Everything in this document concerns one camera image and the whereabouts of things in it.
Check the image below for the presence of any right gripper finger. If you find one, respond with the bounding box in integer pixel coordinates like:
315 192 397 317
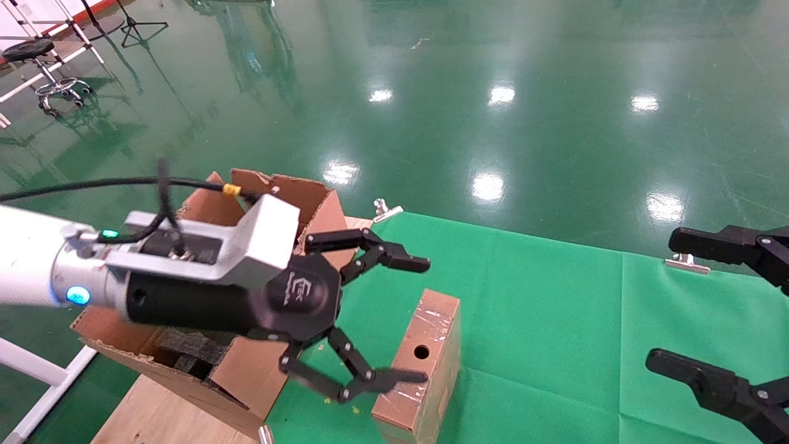
669 224 789 297
645 348 789 444

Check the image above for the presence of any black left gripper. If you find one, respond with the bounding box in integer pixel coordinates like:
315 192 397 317
126 252 429 403

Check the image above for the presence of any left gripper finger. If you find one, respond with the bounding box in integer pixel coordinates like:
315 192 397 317
305 228 431 285

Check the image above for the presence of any small cardboard box with hole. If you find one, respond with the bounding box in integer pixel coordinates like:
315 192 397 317
372 288 461 444

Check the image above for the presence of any large open cardboard carton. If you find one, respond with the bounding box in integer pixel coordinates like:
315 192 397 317
71 168 350 440

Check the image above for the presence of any silver metal clip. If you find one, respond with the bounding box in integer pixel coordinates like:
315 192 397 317
373 199 404 223
664 253 711 274

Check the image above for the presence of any black foam block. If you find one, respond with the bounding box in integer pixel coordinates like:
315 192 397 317
154 329 230 378

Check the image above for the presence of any green cloth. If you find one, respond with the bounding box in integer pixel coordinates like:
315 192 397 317
265 212 789 444

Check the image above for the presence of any white tube shelf rack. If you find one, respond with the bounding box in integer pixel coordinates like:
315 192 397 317
0 337 99 444

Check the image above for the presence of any black tripod stand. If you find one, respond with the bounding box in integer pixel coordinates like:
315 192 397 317
114 0 169 49

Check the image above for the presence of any black stand pole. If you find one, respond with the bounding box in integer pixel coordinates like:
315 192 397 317
79 0 124 39

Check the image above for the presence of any black wheeled stool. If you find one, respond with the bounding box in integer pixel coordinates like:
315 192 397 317
2 37 93 116

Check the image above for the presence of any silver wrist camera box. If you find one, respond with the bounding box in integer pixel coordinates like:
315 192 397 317
108 194 301 290

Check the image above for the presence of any black camera cable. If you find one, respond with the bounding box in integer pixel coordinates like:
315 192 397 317
0 159 266 260

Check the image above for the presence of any white tube frame table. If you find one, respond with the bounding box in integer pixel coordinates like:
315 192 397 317
0 0 107 127

